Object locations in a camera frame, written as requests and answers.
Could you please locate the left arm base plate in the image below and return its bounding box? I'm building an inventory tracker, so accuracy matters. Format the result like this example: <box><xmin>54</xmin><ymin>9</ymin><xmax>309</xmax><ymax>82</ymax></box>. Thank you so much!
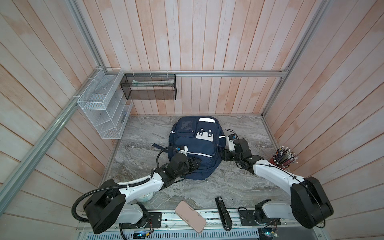
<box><xmin>125</xmin><ymin>212</ymin><xmax>162</xmax><ymax>229</ymax></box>

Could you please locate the mint green alarm clock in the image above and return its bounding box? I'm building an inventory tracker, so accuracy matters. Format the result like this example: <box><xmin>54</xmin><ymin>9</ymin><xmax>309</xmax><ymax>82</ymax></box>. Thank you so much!
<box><xmin>136</xmin><ymin>192</ymin><xmax>154</xmax><ymax>203</ymax></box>

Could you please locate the pink pencil case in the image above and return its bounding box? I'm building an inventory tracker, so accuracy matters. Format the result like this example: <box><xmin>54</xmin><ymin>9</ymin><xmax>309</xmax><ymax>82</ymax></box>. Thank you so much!
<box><xmin>175</xmin><ymin>201</ymin><xmax>207</xmax><ymax>234</ymax></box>

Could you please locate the black mesh wall basket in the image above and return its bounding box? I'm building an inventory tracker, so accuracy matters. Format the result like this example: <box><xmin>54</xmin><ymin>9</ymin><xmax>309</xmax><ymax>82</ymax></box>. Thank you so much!
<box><xmin>120</xmin><ymin>73</ymin><xmax>177</xmax><ymax>101</ymax></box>

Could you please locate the navy blue backpack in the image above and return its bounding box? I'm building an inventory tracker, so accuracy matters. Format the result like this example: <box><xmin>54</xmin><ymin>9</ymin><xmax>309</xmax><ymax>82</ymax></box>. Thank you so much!
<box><xmin>153</xmin><ymin>116</ymin><xmax>226</xmax><ymax>181</ymax></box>

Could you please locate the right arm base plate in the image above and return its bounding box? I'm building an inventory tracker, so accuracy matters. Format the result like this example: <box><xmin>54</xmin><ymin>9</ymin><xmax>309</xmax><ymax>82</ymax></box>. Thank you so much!
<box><xmin>238</xmin><ymin>207</ymin><xmax>281</xmax><ymax>227</ymax></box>

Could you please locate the red pencil holder with pencils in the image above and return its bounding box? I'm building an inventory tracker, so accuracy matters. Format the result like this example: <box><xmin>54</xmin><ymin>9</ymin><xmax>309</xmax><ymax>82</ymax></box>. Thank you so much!
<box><xmin>269</xmin><ymin>146</ymin><xmax>299</xmax><ymax>169</ymax></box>

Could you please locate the black stapler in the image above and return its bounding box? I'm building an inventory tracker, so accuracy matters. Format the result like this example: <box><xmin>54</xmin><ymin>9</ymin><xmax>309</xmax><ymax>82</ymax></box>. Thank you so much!
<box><xmin>215</xmin><ymin>197</ymin><xmax>233</xmax><ymax>232</ymax></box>

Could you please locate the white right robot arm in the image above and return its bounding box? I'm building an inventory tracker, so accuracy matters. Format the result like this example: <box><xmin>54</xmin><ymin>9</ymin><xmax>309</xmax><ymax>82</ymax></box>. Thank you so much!
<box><xmin>222</xmin><ymin>135</ymin><xmax>334</xmax><ymax>229</ymax></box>

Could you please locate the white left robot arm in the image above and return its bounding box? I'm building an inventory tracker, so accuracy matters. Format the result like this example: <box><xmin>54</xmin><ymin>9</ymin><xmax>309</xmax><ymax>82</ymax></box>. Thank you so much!
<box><xmin>71</xmin><ymin>153</ymin><xmax>202</xmax><ymax>234</ymax></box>

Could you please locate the white wire mesh shelf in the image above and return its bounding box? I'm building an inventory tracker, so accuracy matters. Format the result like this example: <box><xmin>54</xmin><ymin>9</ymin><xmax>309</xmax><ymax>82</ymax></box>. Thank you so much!
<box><xmin>78</xmin><ymin>68</ymin><xmax>132</xmax><ymax>140</ymax></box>

